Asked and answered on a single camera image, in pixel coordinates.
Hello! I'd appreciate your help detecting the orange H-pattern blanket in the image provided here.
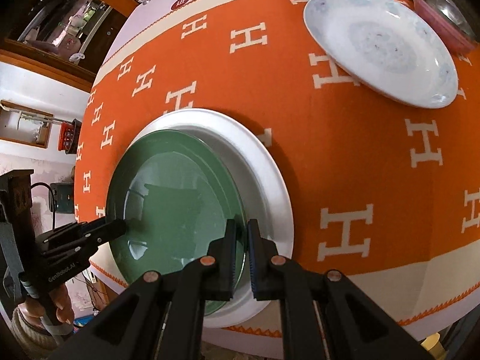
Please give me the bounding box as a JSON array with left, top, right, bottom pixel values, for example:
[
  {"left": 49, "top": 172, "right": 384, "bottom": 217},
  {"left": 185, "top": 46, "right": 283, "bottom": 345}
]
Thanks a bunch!
[{"left": 75, "top": 0, "right": 479, "bottom": 337}]

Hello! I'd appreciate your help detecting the blue patterned porcelain plate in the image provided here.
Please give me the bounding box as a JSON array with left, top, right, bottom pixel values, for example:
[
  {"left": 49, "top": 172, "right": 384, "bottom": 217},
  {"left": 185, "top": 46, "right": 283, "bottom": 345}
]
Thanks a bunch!
[{"left": 304, "top": 0, "right": 459, "bottom": 109}]

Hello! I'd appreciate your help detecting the green plate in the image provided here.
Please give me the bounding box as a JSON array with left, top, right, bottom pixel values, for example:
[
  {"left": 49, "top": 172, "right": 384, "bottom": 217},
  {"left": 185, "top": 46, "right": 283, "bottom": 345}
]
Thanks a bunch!
[{"left": 105, "top": 129, "right": 248, "bottom": 316}]

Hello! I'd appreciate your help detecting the pink steel-lined bowl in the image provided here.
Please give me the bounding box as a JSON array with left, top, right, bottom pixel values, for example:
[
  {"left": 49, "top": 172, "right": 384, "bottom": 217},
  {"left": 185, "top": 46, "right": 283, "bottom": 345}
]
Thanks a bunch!
[{"left": 412, "top": 0, "right": 478, "bottom": 55}]

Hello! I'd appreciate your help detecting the black cable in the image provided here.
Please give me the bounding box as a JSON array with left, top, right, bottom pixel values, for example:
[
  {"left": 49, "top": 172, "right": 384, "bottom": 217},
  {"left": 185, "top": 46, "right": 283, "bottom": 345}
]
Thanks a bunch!
[{"left": 29, "top": 181, "right": 58, "bottom": 232}]

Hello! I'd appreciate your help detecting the person's left hand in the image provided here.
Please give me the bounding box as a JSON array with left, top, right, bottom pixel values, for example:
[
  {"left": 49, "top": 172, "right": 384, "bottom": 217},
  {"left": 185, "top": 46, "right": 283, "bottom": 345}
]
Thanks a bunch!
[{"left": 17, "top": 284, "right": 75, "bottom": 328}]

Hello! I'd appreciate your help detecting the large white plate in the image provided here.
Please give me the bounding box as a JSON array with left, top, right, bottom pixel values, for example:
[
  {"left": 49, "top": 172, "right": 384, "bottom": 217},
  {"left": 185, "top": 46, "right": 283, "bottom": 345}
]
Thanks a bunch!
[{"left": 128, "top": 107, "right": 295, "bottom": 329}]

